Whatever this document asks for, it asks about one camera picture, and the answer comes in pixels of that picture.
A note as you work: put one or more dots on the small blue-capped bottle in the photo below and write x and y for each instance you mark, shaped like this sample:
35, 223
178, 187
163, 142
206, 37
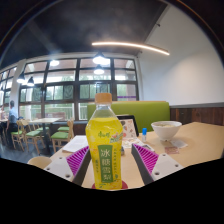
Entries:
144, 135

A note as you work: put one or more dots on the yellow drink bottle orange cap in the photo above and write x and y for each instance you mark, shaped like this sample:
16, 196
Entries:
105, 143

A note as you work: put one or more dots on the wooden chairs with green seats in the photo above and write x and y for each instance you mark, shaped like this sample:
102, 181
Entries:
60, 135

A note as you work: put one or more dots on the person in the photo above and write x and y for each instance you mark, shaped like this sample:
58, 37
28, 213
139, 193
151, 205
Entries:
12, 116

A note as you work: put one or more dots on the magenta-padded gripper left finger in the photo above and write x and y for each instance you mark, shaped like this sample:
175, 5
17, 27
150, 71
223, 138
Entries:
78, 160

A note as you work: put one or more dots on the green upholstered bench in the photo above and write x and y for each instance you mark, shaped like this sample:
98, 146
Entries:
150, 113

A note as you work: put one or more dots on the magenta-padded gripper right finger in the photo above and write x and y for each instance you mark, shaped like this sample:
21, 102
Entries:
146, 159

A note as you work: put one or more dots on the paper napkin with card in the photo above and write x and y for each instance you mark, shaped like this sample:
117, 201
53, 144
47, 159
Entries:
176, 144

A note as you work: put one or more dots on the white paper sheets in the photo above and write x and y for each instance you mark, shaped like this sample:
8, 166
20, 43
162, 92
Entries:
76, 143

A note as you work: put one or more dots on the small white flat device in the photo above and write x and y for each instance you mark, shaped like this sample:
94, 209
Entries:
147, 146

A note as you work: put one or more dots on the long linear ceiling light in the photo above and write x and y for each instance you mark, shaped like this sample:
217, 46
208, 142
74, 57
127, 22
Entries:
133, 44

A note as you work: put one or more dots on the light wooden dining table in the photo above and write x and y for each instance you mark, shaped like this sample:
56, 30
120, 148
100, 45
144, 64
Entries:
45, 120

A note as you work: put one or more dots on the black pendant lamps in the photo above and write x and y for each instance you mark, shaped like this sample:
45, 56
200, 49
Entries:
99, 59

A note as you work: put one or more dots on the white mug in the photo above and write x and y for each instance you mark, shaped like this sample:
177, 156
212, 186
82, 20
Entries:
39, 162

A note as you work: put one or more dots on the white bowl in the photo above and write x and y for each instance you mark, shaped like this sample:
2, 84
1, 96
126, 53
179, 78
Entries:
166, 131

